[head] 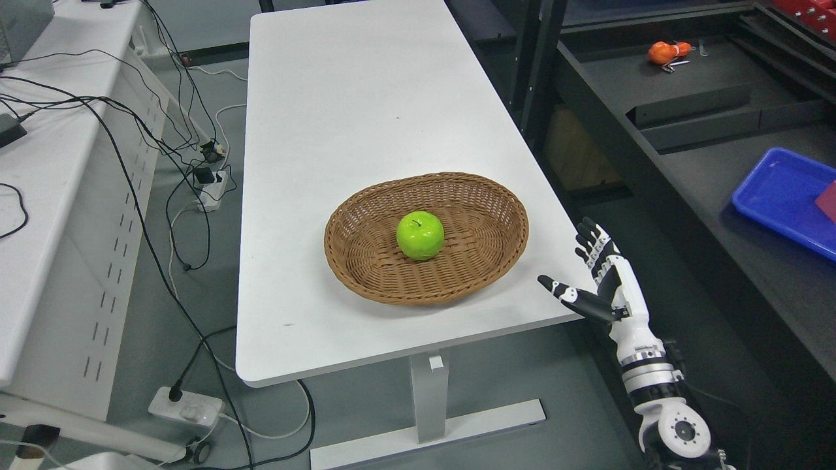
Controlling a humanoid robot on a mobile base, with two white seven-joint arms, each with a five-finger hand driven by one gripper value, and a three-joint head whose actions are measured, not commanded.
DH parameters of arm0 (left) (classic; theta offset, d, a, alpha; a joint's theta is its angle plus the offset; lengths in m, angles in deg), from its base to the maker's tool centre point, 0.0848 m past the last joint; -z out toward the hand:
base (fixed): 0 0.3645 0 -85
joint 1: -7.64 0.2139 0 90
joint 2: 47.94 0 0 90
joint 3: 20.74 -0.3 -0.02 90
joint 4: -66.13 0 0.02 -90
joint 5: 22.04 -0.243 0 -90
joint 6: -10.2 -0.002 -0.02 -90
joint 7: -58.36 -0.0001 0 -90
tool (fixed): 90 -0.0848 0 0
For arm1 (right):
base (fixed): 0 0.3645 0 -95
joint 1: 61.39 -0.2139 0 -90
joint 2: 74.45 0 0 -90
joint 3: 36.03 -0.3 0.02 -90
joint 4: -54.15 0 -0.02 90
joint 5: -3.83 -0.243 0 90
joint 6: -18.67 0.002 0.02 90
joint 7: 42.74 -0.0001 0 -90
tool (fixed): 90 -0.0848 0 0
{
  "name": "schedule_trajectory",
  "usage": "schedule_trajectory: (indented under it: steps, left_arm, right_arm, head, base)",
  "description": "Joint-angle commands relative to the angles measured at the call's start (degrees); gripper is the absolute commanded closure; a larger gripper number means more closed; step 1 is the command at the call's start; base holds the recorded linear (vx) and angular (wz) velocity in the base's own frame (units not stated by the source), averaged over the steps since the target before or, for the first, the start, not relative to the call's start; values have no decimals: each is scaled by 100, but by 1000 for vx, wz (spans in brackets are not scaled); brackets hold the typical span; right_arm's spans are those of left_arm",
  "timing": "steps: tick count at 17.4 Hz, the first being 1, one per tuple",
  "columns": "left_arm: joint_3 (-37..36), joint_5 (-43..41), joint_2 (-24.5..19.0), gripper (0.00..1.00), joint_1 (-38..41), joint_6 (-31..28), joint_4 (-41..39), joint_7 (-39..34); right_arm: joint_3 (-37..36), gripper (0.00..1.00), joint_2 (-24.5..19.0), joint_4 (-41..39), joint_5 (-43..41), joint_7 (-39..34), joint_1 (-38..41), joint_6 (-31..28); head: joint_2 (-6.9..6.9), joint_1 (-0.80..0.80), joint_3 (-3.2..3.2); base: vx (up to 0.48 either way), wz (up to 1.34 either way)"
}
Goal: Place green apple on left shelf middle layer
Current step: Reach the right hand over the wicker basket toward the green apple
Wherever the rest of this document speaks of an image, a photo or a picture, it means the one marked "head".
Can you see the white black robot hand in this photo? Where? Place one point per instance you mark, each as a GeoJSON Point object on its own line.
{"type": "Point", "coordinates": [618, 300]}

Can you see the green apple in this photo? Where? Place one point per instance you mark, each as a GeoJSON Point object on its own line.
{"type": "Point", "coordinates": [420, 235]}

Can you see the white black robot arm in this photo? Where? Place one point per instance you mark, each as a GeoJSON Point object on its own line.
{"type": "Point", "coordinates": [672, 433]}

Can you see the black metal shelf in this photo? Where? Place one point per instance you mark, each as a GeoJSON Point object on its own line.
{"type": "Point", "coordinates": [653, 154]}

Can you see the orange toy on shelf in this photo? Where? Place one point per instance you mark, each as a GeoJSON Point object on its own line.
{"type": "Point", "coordinates": [663, 52]}

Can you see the brown wicker basket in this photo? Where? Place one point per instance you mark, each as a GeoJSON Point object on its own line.
{"type": "Point", "coordinates": [485, 224]}

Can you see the blue plastic tray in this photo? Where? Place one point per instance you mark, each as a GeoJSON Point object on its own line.
{"type": "Point", "coordinates": [780, 192]}

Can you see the white standing table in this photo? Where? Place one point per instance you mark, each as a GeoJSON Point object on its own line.
{"type": "Point", "coordinates": [344, 97]}

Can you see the white power strip far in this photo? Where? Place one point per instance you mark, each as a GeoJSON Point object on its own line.
{"type": "Point", "coordinates": [211, 194]}

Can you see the white power strip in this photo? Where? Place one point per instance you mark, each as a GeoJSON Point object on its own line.
{"type": "Point", "coordinates": [211, 194]}
{"type": "Point", "coordinates": [192, 408]}

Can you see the white power strip near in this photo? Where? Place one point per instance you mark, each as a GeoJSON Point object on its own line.
{"type": "Point", "coordinates": [192, 408]}

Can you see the white side desk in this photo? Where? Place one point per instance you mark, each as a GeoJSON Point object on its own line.
{"type": "Point", "coordinates": [71, 190]}

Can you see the black power adapter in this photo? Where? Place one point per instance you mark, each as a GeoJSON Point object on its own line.
{"type": "Point", "coordinates": [12, 129]}

